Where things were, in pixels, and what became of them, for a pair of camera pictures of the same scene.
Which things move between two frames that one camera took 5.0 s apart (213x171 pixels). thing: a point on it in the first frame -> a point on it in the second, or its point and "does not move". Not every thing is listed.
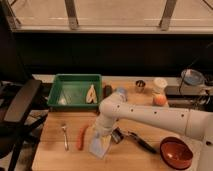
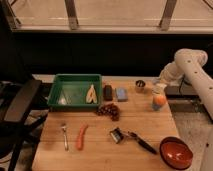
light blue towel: (99, 146) -> (156, 80)
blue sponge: (121, 91) does not move
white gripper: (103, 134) -> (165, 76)
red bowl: (176, 153) does not move
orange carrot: (80, 139) does not move
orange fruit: (159, 100) does not move
